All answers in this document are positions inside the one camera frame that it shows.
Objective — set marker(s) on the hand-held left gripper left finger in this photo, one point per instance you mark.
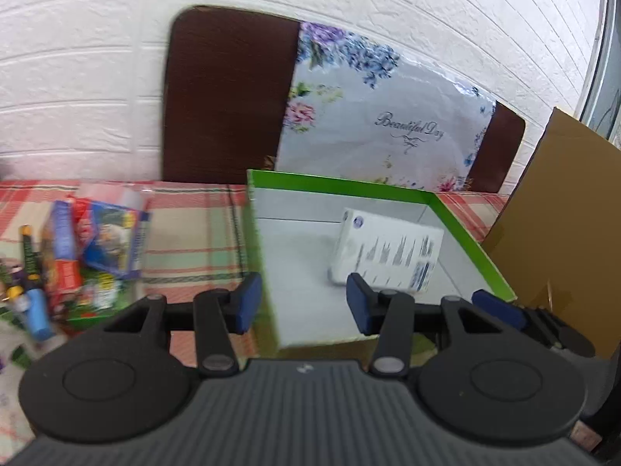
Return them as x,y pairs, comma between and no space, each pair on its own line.
246,303

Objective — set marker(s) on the glass door frame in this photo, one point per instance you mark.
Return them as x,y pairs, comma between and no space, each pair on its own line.
604,58

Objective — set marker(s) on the dark brown board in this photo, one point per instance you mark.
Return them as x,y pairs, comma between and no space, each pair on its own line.
218,97

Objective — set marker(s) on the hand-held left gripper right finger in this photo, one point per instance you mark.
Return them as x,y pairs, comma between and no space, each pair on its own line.
360,308

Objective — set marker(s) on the blue picture card pack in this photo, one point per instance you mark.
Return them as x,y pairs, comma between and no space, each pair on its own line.
111,238

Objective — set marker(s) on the green cardboard box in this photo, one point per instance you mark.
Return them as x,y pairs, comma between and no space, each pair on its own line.
301,262

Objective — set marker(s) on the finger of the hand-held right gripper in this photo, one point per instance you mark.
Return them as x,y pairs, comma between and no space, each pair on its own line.
499,308

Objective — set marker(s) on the blue lighter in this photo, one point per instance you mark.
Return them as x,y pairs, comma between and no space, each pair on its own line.
39,313

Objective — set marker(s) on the white printed carton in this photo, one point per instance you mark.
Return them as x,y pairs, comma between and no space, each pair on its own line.
388,252

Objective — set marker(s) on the floral plastic bag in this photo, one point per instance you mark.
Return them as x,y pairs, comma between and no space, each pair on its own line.
378,116

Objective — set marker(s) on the black tube with yellow cap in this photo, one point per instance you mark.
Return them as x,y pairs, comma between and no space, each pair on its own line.
29,252

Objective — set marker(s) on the red and blue carton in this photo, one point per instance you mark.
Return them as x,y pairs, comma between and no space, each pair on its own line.
60,252

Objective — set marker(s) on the green packet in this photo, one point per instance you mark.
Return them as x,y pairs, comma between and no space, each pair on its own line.
97,296

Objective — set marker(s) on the large brown cardboard box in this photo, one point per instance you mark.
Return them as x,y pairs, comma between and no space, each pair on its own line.
558,204

